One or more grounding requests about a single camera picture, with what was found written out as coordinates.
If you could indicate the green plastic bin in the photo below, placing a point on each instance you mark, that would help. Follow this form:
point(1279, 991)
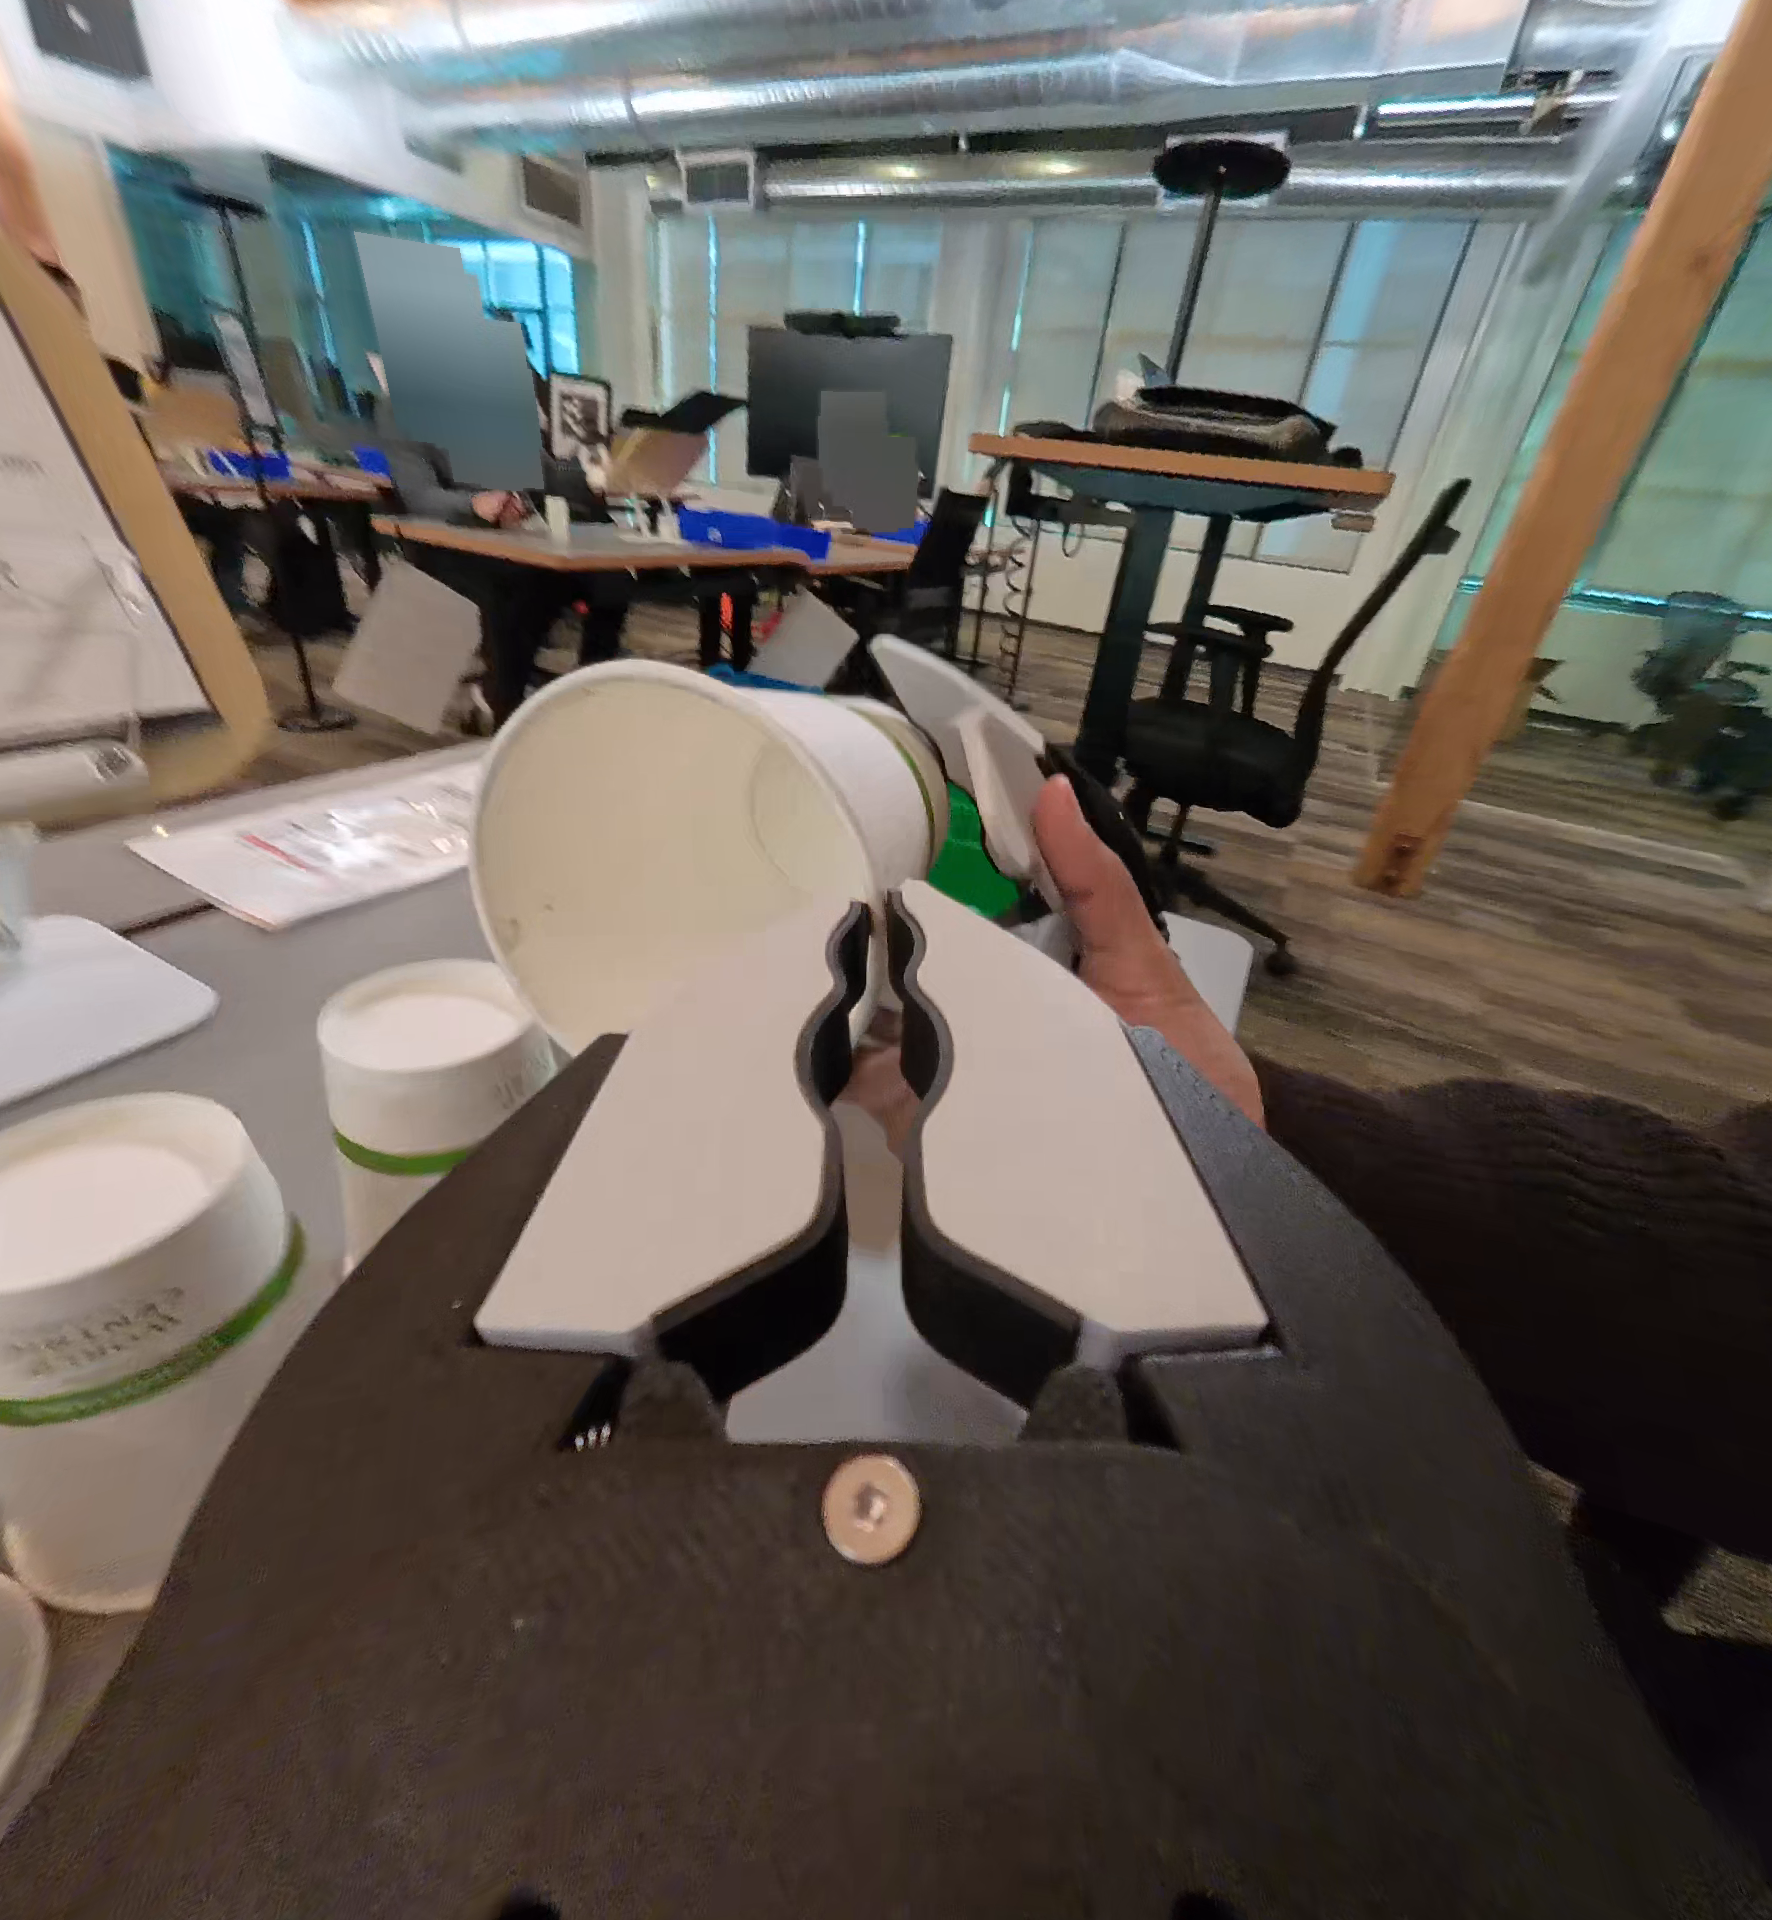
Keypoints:
point(977, 862)

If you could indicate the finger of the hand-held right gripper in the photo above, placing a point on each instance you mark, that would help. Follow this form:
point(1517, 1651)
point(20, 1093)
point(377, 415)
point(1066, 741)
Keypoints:
point(963, 698)
point(1006, 818)

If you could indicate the black computer monitor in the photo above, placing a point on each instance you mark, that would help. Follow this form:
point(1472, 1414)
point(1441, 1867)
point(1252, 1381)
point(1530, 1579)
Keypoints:
point(788, 368)

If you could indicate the white board stand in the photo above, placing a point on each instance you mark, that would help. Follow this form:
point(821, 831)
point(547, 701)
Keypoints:
point(60, 1019)

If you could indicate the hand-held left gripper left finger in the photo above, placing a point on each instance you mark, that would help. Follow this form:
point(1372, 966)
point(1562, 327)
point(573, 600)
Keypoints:
point(662, 1186)

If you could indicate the black-legged standing desk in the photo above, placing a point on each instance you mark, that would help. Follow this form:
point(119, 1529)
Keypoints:
point(1172, 457)

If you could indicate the printed instruction board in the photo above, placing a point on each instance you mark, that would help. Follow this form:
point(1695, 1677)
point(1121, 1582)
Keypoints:
point(17, 525)

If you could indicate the black bag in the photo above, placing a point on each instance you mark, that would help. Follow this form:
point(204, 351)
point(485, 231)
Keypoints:
point(1217, 421)

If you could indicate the wooden desk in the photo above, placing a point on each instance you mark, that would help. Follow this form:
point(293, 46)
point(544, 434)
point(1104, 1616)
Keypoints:
point(586, 545)

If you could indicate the laminated paper sheet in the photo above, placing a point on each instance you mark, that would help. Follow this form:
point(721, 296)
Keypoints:
point(317, 839)

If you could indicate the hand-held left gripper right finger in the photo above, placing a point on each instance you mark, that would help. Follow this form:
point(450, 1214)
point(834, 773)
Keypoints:
point(1083, 1186)

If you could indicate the blue plastic bin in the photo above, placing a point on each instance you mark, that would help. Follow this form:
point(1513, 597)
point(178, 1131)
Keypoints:
point(736, 535)

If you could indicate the person's right hand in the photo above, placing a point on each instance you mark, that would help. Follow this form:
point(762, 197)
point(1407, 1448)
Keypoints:
point(1126, 976)

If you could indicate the person's right forearm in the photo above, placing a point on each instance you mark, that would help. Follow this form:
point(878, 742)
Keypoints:
point(1547, 1277)

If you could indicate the grey desk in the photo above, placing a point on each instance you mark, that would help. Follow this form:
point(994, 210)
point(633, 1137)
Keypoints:
point(272, 991)

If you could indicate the black office chair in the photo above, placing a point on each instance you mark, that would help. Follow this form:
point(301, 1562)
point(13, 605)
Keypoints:
point(1217, 751)
point(1710, 674)
point(945, 555)

